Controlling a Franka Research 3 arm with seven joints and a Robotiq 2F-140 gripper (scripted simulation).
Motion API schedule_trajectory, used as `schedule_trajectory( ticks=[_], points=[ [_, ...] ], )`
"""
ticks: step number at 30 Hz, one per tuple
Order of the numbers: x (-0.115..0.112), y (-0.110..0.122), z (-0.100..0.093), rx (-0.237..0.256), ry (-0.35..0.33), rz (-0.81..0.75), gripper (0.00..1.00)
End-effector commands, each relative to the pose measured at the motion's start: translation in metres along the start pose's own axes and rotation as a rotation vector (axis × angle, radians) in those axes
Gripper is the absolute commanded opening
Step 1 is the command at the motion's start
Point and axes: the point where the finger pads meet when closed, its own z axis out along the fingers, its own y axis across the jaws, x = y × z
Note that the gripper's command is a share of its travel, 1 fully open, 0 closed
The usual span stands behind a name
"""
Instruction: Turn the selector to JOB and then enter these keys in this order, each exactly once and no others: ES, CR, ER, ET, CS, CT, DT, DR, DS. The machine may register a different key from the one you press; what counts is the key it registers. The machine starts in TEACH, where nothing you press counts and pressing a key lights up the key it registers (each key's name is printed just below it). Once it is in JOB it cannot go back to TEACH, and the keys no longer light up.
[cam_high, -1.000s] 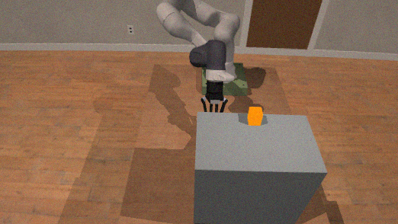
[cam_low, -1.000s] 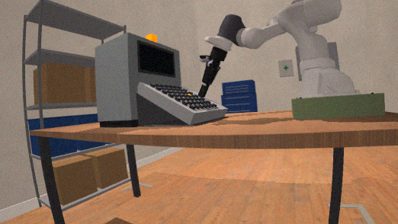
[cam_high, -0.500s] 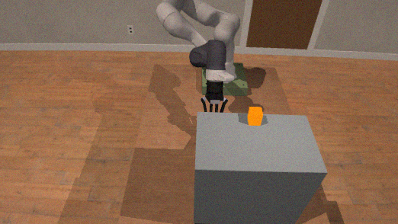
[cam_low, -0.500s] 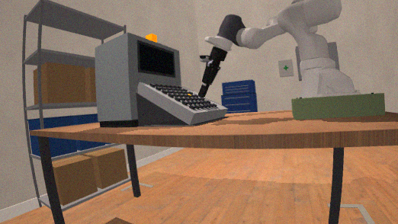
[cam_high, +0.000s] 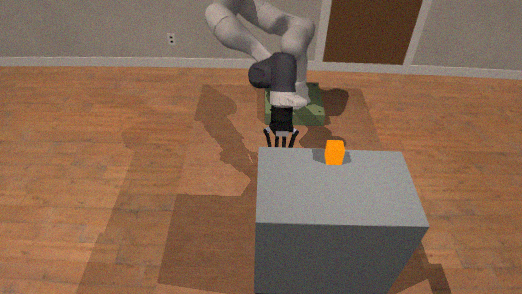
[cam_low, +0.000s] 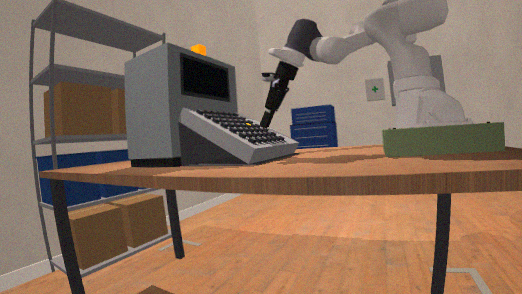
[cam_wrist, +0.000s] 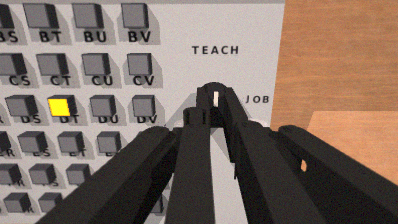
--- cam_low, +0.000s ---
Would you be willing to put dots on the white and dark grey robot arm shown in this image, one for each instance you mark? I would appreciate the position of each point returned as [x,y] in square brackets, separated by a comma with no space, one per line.
[419,100]

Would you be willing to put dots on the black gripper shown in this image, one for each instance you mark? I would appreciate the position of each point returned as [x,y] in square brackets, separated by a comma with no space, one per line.
[283,70]

